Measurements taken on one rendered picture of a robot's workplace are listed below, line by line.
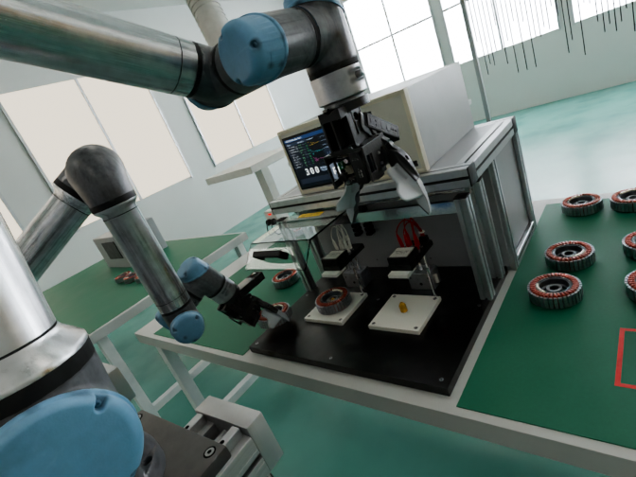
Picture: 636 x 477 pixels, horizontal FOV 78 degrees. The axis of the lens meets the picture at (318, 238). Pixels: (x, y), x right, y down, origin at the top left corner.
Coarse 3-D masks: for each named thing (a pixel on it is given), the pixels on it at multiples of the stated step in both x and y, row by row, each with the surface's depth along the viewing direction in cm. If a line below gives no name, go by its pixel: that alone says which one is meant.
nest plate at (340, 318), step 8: (352, 296) 123; (360, 296) 122; (352, 304) 119; (360, 304) 119; (312, 312) 123; (336, 312) 118; (344, 312) 116; (352, 312) 116; (312, 320) 120; (320, 320) 118; (328, 320) 116; (336, 320) 114; (344, 320) 113
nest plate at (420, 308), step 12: (396, 300) 112; (408, 300) 110; (420, 300) 108; (432, 300) 106; (384, 312) 109; (396, 312) 107; (408, 312) 104; (420, 312) 102; (432, 312) 102; (372, 324) 106; (384, 324) 104; (396, 324) 102; (408, 324) 100; (420, 324) 98
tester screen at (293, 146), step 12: (312, 132) 111; (288, 144) 119; (300, 144) 116; (312, 144) 113; (324, 144) 111; (300, 156) 118; (312, 156) 116; (324, 156) 113; (300, 168) 121; (324, 168) 115; (300, 180) 123; (324, 180) 117
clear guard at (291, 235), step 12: (312, 216) 117; (324, 216) 113; (336, 216) 108; (276, 228) 119; (288, 228) 115; (300, 228) 110; (312, 228) 106; (324, 228) 103; (264, 240) 112; (276, 240) 108; (288, 240) 104; (300, 240) 101; (252, 252) 113; (288, 252) 103; (300, 252) 100; (252, 264) 112; (264, 264) 108; (276, 264) 105; (288, 264) 102; (300, 264) 99
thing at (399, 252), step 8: (432, 240) 113; (400, 248) 109; (408, 248) 107; (416, 248) 106; (424, 248) 109; (392, 256) 106; (400, 256) 104; (408, 256) 103; (416, 256) 106; (424, 256) 111; (392, 264) 107; (400, 264) 105; (408, 264) 103; (416, 264) 105; (392, 272) 107; (400, 272) 105; (408, 272) 104
